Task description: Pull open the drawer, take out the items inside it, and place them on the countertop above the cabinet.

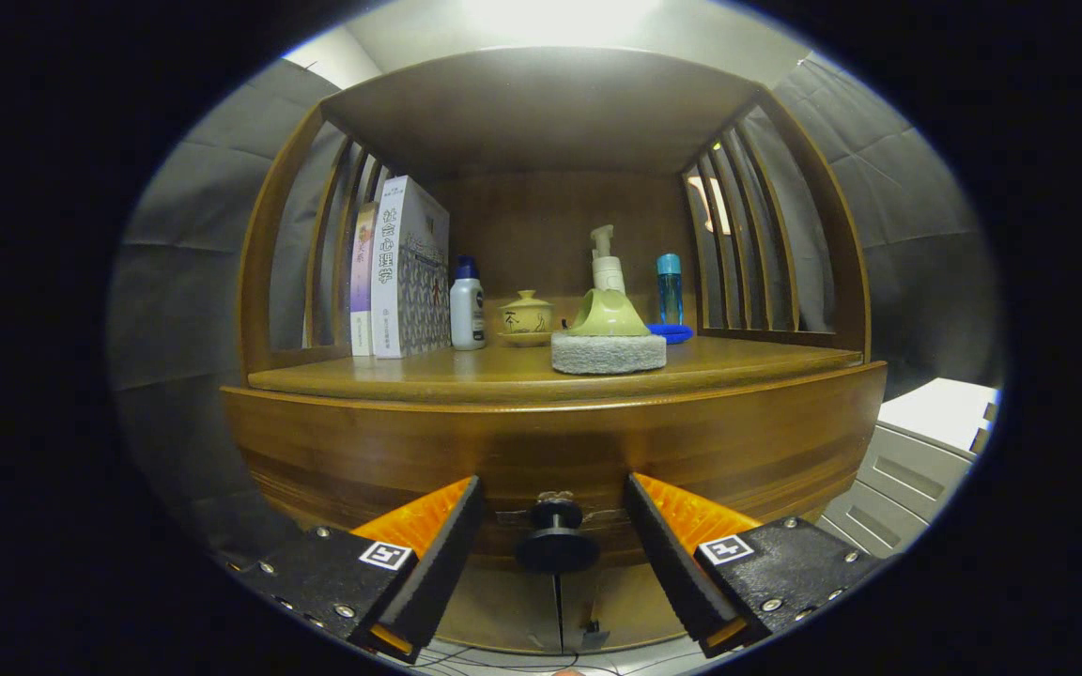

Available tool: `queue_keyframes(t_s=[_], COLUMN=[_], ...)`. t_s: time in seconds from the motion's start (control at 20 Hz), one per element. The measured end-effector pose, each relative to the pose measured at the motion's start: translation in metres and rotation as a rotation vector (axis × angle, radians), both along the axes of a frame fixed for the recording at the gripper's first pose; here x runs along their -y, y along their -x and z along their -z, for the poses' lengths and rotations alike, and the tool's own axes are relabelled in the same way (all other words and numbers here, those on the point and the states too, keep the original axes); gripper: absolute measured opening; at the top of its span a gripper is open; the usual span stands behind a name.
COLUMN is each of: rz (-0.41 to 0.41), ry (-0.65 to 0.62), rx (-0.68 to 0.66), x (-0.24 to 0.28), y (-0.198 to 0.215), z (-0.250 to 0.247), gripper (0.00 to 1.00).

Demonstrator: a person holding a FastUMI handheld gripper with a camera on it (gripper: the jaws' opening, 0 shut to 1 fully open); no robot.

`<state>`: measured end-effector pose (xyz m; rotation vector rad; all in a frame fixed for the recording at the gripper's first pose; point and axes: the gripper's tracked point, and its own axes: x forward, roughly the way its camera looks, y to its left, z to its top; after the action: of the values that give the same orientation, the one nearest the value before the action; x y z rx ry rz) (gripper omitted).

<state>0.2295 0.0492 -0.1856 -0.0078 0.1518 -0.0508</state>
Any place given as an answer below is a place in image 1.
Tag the white plastic drawer unit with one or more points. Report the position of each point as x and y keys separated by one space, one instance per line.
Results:
x=917 y=469

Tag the clear blue bottle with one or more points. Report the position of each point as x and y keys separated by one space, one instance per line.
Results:
x=670 y=296

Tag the black drawer knob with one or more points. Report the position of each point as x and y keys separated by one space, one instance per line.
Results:
x=555 y=549

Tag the white bottle blue cap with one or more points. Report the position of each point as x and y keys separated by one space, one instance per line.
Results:
x=467 y=310

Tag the blue cloth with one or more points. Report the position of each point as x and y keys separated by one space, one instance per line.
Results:
x=672 y=332

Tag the brown wooden cabinet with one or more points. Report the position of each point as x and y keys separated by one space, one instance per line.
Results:
x=541 y=103

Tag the white pump bottle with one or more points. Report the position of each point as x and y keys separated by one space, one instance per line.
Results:
x=608 y=272

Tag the yellow lidded teacup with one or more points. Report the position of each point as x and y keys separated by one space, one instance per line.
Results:
x=527 y=319

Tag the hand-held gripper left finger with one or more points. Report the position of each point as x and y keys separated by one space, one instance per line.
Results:
x=438 y=571

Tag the black backdrop cloth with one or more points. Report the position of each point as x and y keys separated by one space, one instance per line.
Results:
x=193 y=263

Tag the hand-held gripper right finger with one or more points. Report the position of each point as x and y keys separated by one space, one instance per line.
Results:
x=677 y=571

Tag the black door latch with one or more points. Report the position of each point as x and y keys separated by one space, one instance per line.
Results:
x=595 y=634

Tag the wooden cabinet door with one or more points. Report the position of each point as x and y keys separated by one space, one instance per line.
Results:
x=616 y=601
x=513 y=601

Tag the thin purple white book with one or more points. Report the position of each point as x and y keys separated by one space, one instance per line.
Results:
x=363 y=282

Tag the thick white book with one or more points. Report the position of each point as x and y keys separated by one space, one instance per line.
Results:
x=405 y=272

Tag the wooden countertop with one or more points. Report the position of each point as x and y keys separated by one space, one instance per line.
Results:
x=466 y=376

